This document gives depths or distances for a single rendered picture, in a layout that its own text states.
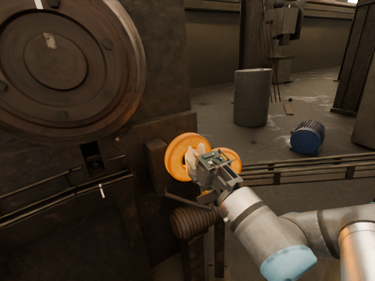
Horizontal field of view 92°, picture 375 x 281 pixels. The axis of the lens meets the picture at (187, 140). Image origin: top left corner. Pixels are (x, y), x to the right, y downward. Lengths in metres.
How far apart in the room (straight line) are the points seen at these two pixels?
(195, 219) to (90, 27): 0.71
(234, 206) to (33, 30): 0.56
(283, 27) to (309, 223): 7.90
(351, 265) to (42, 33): 0.67
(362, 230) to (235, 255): 1.00
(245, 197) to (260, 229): 0.06
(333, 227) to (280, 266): 0.14
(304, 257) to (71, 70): 0.59
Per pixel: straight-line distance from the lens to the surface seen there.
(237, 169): 0.74
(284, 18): 8.22
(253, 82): 3.05
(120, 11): 0.66
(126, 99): 0.63
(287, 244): 0.38
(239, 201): 0.40
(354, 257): 0.36
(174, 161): 0.53
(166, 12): 0.87
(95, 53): 0.55
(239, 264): 1.31
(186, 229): 0.79
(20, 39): 0.56
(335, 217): 0.47
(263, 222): 0.39
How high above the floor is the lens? 1.10
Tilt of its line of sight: 24 degrees down
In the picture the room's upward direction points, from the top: 4 degrees counter-clockwise
